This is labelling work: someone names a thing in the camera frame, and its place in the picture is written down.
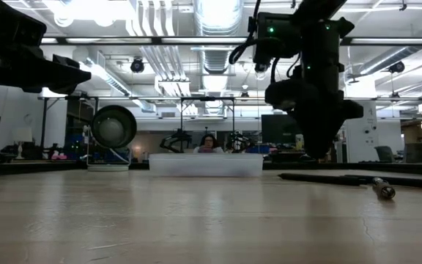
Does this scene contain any black overhead frame bar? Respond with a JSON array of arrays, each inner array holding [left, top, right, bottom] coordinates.
[[40, 35, 422, 46]]

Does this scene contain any white spot lamp black rim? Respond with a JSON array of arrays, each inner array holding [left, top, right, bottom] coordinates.
[[86, 105, 138, 172]]

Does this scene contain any person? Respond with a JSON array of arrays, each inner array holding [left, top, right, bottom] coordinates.
[[193, 133, 225, 154]]

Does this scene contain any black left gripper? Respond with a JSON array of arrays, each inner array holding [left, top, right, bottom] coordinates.
[[0, 0, 92, 95]]

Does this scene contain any plain black pen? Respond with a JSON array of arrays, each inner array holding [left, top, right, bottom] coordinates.
[[344, 174, 422, 191], [278, 172, 368, 187]]

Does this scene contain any brown pen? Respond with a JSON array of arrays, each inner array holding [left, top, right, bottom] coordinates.
[[371, 176, 396, 201]]

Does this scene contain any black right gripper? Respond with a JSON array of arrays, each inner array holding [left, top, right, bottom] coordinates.
[[264, 69, 364, 159]]

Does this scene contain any clear plastic supply box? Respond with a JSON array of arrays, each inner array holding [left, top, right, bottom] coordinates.
[[148, 153, 264, 178]]

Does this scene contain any grey office chair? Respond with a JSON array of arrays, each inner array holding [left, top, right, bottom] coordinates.
[[374, 145, 395, 164]]

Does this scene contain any black metal table frame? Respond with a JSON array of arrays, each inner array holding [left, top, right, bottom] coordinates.
[[0, 161, 422, 177]]

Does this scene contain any white square pillar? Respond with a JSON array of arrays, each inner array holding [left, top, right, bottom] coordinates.
[[344, 100, 379, 164]]

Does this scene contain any black monitor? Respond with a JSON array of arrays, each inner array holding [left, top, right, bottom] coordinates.
[[261, 114, 303, 146]]

